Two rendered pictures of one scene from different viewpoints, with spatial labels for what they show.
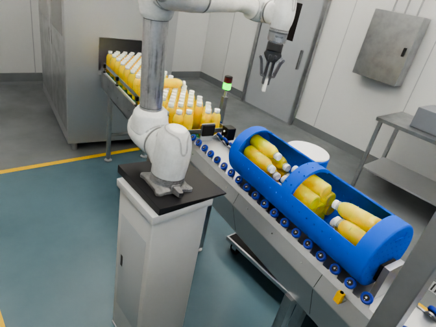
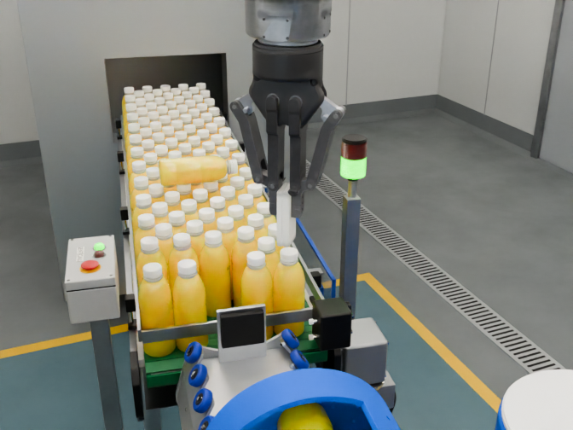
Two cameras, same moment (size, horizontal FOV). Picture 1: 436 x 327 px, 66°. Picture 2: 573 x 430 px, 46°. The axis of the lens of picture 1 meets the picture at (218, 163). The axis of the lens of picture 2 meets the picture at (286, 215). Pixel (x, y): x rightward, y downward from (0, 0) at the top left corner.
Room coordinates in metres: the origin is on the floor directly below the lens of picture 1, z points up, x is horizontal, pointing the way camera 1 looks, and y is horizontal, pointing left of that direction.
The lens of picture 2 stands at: (1.02, -0.44, 1.80)
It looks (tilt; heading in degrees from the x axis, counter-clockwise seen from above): 25 degrees down; 24
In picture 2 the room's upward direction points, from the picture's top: straight up
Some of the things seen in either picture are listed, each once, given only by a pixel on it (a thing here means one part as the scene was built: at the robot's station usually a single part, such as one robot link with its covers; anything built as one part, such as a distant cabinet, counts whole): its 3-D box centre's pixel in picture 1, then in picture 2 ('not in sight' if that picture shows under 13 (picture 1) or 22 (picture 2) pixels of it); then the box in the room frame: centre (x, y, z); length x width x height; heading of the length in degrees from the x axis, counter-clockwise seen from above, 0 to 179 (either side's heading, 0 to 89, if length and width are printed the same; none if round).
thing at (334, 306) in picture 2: (228, 133); (329, 326); (2.20, -0.02, 0.95); 0.10 x 0.07 x 0.10; 127
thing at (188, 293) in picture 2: (187, 125); (189, 308); (2.08, 0.25, 0.99); 0.07 x 0.07 x 0.19
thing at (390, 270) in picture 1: (383, 278); not in sight; (0.98, -0.70, 1.00); 0.10 x 0.04 x 0.15; 127
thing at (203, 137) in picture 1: (207, 132); (242, 335); (2.04, 0.11, 0.99); 0.10 x 0.02 x 0.12; 127
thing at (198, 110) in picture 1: (196, 117); (246, 270); (2.27, 0.21, 0.99); 0.07 x 0.07 x 0.19
